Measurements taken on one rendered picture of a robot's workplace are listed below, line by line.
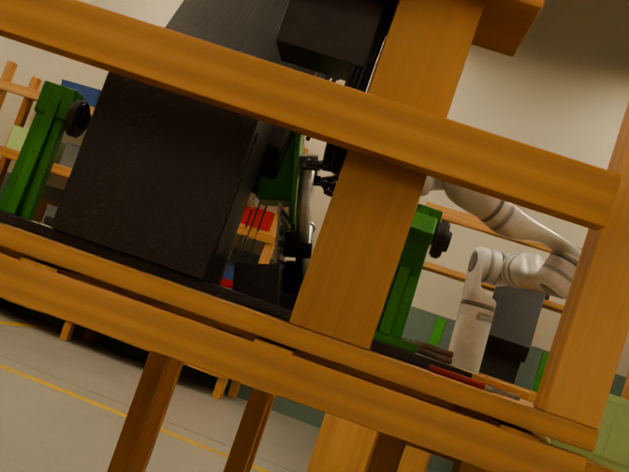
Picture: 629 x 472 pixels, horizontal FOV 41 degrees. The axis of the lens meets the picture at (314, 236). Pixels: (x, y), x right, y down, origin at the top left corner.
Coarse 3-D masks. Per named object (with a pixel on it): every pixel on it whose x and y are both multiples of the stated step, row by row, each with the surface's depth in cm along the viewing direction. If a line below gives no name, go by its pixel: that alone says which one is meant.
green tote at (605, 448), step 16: (608, 400) 204; (624, 400) 203; (608, 416) 204; (624, 416) 203; (608, 432) 203; (624, 432) 202; (576, 448) 204; (608, 448) 203; (624, 448) 202; (608, 464) 202; (624, 464) 201
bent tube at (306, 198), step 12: (300, 156) 175; (312, 156) 175; (300, 168) 177; (300, 180) 171; (312, 180) 172; (300, 192) 169; (312, 192) 170; (300, 204) 168; (300, 216) 168; (300, 228) 168; (300, 240) 170; (300, 264) 175
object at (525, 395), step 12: (12, 252) 197; (144, 300) 194; (180, 312) 193; (216, 324) 193; (252, 336) 192; (312, 360) 191; (324, 360) 191; (348, 372) 190; (360, 372) 190; (384, 384) 189; (396, 384) 189; (492, 384) 188; (504, 384) 188; (420, 396) 189; (528, 396) 188
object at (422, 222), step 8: (416, 216) 153; (424, 216) 153; (416, 224) 151; (424, 224) 151; (432, 224) 152; (408, 232) 151; (416, 232) 150; (424, 232) 150; (432, 232) 150; (408, 240) 152; (416, 240) 151; (424, 240) 151; (408, 248) 153; (416, 248) 152; (424, 248) 152; (408, 256) 154; (416, 256) 153; (424, 256) 153; (400, 264) 155; (408, 264) 155; (416, 264) 154; (416, 272) 155
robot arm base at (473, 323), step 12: (468, 312) 217; (480, 312) 217; (492, 312) 218; (456, 324) 220; (468, 324) 217; (480, 324) 216; (456, 336) 218; (468, 336) 216; (480, 336) 216; (456, 348) 217; (468, 348) 216; (480, 348) 217; (456, 360) 216; (468, 360) 215; (480, 360) 217
